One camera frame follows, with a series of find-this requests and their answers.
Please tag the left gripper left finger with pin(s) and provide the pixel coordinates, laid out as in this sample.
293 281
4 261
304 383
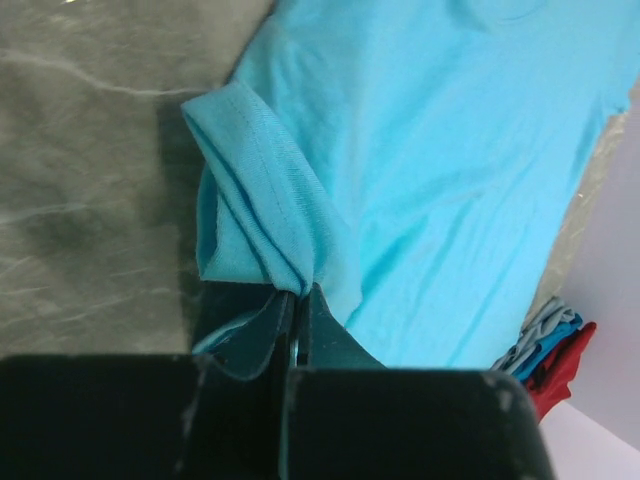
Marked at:
205 416

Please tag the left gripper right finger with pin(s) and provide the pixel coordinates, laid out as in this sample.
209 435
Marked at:
347 417

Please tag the light blue t-shirt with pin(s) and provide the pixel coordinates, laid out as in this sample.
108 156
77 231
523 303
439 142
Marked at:
415 159

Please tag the red folded t-shirt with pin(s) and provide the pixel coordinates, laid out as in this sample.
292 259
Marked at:
548 384

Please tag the grey-blue folded t-shirt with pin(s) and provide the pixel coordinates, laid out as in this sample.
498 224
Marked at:
505 363

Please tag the blue folded t-shirt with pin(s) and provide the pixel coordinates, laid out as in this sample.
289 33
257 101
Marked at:
548 334

